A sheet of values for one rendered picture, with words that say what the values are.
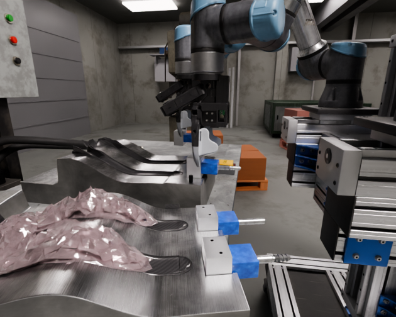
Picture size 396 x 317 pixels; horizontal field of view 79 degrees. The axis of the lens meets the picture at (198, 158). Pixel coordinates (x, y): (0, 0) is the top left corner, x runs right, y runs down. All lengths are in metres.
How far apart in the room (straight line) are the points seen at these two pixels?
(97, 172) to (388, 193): 0.62
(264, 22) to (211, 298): 0.45
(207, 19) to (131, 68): 8.46
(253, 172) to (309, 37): 1.91
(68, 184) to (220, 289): 0.50
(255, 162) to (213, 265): 2.45
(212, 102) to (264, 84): 7.72
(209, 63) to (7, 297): 0.48
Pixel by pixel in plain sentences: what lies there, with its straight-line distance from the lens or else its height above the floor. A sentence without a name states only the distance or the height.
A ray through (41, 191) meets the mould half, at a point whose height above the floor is 0.84.
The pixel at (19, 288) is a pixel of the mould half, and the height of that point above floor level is 0.89.
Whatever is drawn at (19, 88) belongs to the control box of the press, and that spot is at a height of 1.11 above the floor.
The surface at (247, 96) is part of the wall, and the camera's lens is 8.23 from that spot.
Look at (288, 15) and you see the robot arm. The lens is 0.65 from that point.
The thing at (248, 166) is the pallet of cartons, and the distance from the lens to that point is 2.77.
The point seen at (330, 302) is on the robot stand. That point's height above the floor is 0.21.
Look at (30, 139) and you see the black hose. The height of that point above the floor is 0.92.
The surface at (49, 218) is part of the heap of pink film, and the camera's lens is 0.48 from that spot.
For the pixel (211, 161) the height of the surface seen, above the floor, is 0.93.
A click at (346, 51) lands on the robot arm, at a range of 1.05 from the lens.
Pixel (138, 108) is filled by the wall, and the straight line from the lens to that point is 8.91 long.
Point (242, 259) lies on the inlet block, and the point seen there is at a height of 0.87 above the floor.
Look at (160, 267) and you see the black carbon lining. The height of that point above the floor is 0.85.
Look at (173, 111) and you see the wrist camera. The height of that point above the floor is 1.05.
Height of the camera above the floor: 1.10
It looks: 16 degrees down
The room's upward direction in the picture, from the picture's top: straight up
